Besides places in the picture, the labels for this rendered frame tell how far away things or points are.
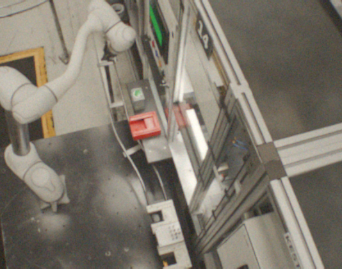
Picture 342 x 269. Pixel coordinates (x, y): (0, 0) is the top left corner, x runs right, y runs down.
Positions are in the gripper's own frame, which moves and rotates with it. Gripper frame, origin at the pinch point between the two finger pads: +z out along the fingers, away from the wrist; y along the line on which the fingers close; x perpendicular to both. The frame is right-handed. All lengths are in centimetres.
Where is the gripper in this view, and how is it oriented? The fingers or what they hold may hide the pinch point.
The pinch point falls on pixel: (104, 57)
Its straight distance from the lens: 216.0
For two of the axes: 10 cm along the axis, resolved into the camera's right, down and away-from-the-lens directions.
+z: -4.4, 1.0, 8.9
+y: -3.6, -9.3, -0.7
